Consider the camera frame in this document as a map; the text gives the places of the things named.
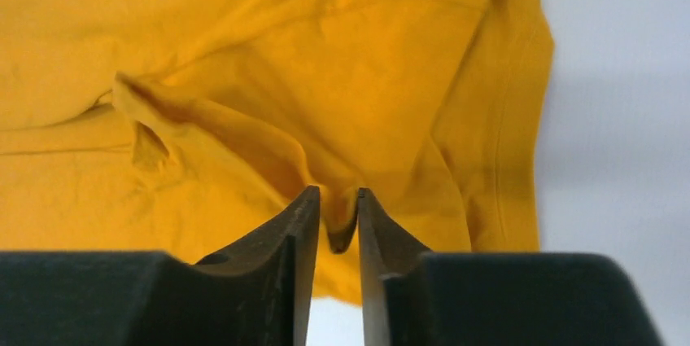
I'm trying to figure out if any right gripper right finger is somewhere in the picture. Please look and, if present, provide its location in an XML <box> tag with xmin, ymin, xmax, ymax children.
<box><xmin>357</xmin><ymin>188</ymin><xmax>662</xmax><ymax>345</ymax></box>

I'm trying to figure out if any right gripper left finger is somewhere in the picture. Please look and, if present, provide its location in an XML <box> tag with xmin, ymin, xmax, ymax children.
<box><xmin>1</xmin><ymin>186</ymin><xmax>320</xmax><ymax>345</ymax></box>

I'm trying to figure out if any yellow t shirt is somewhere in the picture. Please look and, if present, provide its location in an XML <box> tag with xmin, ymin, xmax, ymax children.
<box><xmin>0</xmin><ymin>0</ymin><xmax>555</xmax><ymax>307</ymax></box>

